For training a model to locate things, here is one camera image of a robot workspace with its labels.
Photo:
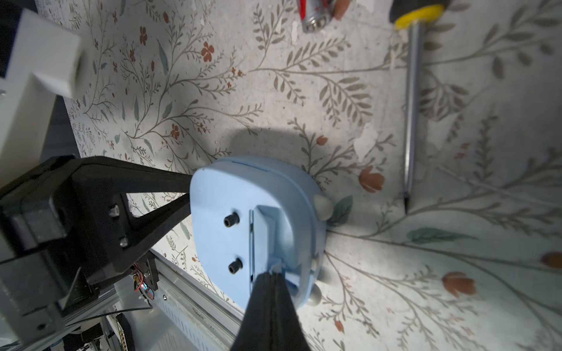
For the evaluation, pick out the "black yellow screwdriver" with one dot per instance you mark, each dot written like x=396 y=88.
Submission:
x=413 y=16

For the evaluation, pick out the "black red AA battery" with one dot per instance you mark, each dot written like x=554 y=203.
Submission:
x=314 y=14

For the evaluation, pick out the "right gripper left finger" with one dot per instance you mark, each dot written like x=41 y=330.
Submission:
x=255 y=329

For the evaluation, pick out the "light blue battery cover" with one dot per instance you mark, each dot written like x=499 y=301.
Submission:
x=263 y=234

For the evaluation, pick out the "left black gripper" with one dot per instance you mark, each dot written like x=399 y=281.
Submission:
x=66 y=233

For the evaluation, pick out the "light blue alarm clock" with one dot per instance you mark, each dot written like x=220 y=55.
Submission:
x=222 y=197

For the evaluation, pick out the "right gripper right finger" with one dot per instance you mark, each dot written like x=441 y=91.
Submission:
x=286 y=332

